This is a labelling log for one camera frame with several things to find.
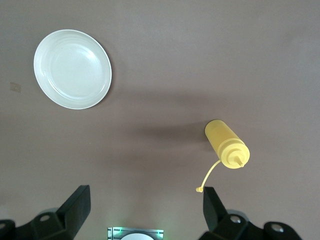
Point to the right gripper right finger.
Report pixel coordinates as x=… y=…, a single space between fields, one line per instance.
x=215 y=212

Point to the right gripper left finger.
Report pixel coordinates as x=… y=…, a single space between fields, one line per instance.
x=72 y=212

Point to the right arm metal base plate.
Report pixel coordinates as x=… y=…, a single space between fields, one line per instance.
x=113 y=233

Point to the yellow squeeze bottle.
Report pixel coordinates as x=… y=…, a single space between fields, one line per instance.
x=225 y=142

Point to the beige round plate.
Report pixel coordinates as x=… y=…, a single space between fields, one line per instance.
x=72 y=69

